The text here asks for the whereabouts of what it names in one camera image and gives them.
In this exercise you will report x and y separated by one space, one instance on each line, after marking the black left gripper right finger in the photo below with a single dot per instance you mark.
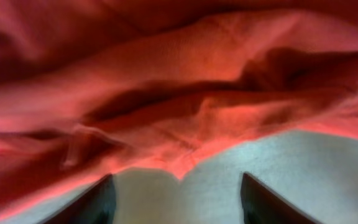
262 205

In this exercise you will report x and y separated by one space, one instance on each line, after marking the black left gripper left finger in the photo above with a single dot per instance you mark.
96 205

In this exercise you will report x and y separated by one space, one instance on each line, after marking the orange t-shirt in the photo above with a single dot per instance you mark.
91 87

